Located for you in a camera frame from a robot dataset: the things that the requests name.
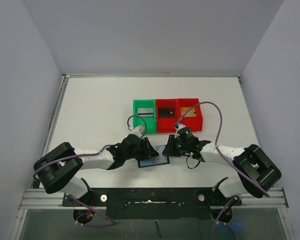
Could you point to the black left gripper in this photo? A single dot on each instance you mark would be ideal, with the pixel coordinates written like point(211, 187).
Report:
point(148, 151)

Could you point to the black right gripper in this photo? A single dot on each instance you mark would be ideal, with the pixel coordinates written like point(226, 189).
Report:
point(172, 146)

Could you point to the blue leather card holder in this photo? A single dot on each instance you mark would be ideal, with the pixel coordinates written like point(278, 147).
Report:
point(155, 161)

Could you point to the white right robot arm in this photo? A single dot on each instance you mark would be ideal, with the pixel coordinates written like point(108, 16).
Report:
point(256, 172)

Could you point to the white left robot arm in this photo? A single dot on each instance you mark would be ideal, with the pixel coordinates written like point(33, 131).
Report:
point(57, 169)

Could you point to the black credit card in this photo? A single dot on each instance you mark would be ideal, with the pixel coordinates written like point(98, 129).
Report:
point(166, 112)

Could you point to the gold credit card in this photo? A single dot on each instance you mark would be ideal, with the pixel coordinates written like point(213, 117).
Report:
point(188, 111)

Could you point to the middle red plastic bin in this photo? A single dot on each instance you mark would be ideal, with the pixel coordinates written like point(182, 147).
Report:
point(166, 124)

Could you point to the red plastic bin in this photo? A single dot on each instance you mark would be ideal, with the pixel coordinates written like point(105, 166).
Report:
point(194, 118)
point(166, 124)

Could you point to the green plastic bin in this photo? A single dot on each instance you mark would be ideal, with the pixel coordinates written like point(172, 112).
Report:
point(150, 122)

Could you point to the right red plastic bin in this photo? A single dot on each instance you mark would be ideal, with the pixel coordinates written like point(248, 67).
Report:
point(194, 118)

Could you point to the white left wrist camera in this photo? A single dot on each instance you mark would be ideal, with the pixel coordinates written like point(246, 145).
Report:
point(138, 130)

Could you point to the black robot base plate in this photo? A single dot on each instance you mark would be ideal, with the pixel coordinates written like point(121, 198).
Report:
point(150, 203)

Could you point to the aluminium table edge rail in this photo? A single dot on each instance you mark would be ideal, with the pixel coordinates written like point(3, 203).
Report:
point(22, 213)

